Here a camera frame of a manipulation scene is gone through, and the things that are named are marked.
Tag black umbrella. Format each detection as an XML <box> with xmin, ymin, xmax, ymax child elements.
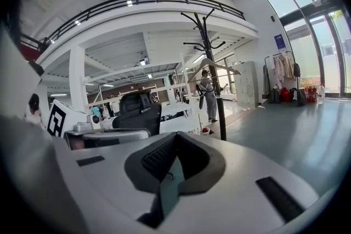
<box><xmin>195</xmin><ymin>83</ymin><xmax>207</xmax><ymax>111</ymax></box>

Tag blue wall poster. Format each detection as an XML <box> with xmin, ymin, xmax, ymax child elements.
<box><xmin>274</xmin><ymin>33</ymin><xmax>287</xmax><ymax>50</ymax></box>

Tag white locker cabinet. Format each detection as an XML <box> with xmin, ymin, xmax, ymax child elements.
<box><xmin>231</xmin><ymin>60</ymin><xmax>260</xmax><ymax>108</ymax></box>

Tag clear water bottle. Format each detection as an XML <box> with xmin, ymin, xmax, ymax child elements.
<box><xmin>317</xmin><ymin>83</ymin><xmax>326</xmax><ymax>105</ymax></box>

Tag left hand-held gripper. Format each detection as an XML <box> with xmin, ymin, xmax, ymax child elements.
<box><xmin>46</xmin><ymin>99</ymin><xmax>152</xmax><ymax>151</ymax></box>

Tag garment rail with clothes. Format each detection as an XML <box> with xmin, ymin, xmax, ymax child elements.
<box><xmin>263</xmin><ymin>51</ymin><xmax>302</xmax><ymax>105</ymax></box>

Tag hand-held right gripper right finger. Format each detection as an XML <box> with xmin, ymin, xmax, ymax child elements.
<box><xmin>161</xmin><ymin>130</ymin><xmax>321</xmax><ymax>234</ymax></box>

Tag black coat stand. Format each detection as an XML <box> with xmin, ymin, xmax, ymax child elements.
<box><xmin>180</xmin><ymin>8</ymin><xmax>229</xmax><ymax>142</ymax></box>

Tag black backpack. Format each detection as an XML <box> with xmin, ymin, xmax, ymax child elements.
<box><xmin>296</xmin><ymin>89</ymin><xmax>308</xmax><ymax>107</ymax></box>

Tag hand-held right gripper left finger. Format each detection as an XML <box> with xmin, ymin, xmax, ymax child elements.
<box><xmin>52</xmin><ymin>130</ymin><xmax>179</xmax><ymax>234</ymax></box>

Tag red bag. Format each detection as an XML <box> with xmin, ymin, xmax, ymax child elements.
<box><xmin>279</xmin><ymin>87</ymin><xmax>292</xmax><ymax>102</ymax></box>

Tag red fire extinguishers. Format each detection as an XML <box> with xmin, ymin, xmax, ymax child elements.
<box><xmin>303</xmin><ymin>85</ymin><xmax>318</xmax><ymax>104</ymax></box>

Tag black office chair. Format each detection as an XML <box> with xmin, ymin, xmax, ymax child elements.
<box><xmin>112</xmin><ymin>89</ymin><xmax>162</xmax><ymax>136</ymax></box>

